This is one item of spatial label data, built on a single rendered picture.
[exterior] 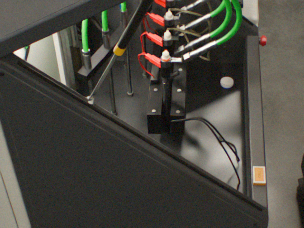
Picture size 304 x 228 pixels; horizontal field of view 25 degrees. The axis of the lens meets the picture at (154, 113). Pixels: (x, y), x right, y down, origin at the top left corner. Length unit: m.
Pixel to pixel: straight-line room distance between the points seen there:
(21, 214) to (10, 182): 0.13
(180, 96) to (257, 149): 0.26
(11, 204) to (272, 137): 1.63
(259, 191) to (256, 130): 0.19
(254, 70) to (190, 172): 0.55
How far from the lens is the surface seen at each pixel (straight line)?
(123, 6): 1.83
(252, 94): 1.91
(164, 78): 1.76
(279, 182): 2.91
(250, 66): 1.98
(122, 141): 1.43
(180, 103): 1.83
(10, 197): 1.65
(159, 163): 1.48
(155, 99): 1.84
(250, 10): 2.12
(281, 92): 3.25
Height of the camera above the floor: 2.33
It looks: 48 degrees down
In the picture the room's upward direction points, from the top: 2 degrees counter-clockwise
